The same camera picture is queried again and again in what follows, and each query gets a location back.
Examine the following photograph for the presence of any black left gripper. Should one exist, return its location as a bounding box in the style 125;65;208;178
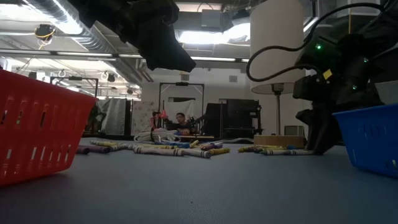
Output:
68;0;197;73

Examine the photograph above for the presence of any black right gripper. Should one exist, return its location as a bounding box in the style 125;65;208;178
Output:
294;30;385;156

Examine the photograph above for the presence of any white gray crayon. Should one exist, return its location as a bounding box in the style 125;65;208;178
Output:
132;146;183;156
175;148;213;159
108;143;134;152
260;149;314;156
127;142;156;149

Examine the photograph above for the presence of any small gray box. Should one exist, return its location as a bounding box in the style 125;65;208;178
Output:
284;125;305;136

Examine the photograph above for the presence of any blue plastic basket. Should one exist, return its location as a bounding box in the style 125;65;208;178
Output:
331;103;398;178

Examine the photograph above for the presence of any metal lamp stem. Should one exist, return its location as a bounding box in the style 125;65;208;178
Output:
272;83;284;136

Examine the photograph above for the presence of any round wooden lamp base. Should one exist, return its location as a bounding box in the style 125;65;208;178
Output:
254;134;306;149

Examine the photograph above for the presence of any ceiling light strip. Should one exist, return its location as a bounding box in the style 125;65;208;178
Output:
190;56;250;63
0;49;144;60

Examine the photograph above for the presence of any white hanging sheet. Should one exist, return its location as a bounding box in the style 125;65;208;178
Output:
164;99;201;125

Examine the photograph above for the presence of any gray ceiling unit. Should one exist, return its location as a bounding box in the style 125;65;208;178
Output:
200;8;233;31

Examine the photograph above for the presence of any patterned white panel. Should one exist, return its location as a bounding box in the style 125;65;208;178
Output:
131;100;155;135

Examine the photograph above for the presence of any person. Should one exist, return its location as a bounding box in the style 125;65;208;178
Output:
167;112;196;136

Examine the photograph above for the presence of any gray hanging curtain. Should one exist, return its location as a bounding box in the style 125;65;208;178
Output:
96;98;127;136

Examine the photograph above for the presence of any black cabinet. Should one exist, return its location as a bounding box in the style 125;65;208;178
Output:
203;98;264;140

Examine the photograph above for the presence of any black yellow ceiling reel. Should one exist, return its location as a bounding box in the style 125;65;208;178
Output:
34;24;57;40

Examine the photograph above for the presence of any red plastic basket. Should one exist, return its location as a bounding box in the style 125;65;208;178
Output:
0;68;99;187

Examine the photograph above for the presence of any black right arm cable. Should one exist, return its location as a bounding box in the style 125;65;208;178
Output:
246;2;385;83

